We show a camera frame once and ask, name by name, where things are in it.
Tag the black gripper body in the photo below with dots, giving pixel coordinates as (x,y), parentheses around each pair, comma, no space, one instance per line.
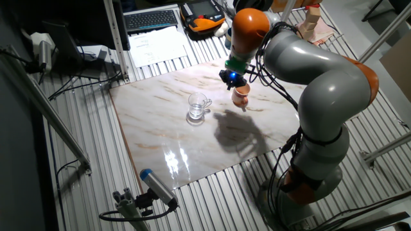
(232,78)

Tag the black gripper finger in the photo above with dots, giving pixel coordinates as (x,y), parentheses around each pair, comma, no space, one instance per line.
(230,87)
(239,86)

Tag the clear glass mug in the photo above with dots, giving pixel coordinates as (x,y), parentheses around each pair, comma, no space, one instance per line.
(196,109)

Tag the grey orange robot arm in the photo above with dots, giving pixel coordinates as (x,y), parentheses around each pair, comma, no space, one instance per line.
(334,90)

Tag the small white rounded object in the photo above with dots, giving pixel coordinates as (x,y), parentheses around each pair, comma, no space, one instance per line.
(221,29)

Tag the orange black teach pendant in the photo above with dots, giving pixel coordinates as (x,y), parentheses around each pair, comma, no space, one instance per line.
(202,16)

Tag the black round device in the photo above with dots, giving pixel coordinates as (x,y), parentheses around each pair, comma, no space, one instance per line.
(253,3)

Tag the white marble pattern board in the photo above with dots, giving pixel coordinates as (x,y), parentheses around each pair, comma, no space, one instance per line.
(180,147)

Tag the white printed paper sheet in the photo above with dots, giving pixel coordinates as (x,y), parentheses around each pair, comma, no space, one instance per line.
(157,48)

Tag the stacked wooden blocks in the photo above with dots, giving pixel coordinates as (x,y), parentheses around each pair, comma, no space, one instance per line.
(309,22)

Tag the black keyboard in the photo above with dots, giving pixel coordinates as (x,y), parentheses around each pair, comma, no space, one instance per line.
(151,20)

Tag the pink cloth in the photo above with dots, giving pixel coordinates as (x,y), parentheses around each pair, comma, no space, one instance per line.
(324,32)

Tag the black monitor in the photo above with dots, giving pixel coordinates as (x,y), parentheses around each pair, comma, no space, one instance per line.
(93,22)

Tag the brown cardboard sheet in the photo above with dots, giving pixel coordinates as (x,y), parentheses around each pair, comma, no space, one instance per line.
(398,64)

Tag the short aluminium floor profile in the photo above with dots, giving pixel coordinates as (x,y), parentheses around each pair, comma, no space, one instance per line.
(388,147)

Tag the black monitor stand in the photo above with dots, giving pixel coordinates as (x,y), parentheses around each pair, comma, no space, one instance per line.
(64,41)

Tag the long slanted aluminium profile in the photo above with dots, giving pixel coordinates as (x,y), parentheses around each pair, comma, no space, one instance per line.
(48,109)

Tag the black metal bar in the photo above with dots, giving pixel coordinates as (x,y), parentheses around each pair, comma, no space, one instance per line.
(379,221)

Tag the slim aluminium post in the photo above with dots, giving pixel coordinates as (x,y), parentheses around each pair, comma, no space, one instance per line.
(287,11)

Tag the aluminium frame post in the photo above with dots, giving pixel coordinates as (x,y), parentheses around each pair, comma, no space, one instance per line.
(116,38)

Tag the silver camera blue end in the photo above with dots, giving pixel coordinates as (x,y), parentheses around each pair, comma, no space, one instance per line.
(157,187)

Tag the thick aluminium frame beam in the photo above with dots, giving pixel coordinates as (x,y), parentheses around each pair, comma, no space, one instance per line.
(385,35)

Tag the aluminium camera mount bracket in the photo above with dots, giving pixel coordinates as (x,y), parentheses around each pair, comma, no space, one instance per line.
(126,208)

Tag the silver device white mount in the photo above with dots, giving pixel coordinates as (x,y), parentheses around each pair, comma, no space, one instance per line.
(45,54)

